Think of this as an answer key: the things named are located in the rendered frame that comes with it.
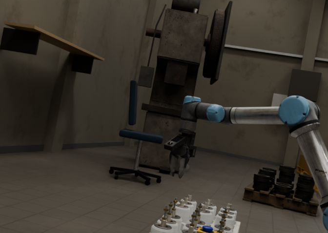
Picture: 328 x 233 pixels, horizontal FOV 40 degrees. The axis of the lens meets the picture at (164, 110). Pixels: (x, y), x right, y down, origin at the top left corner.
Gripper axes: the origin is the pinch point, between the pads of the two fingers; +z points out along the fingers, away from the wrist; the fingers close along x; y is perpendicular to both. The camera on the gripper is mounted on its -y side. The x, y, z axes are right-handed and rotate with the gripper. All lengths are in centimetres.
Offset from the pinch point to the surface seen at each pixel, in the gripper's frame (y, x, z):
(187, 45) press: 322, 238, -124
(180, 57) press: 320, 243, -106
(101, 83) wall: 353, 414, -59
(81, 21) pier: 228, 344, -127
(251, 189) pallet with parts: 273, 89, 33
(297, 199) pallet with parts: 288, 45, 33
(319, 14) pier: 964, 308, -354
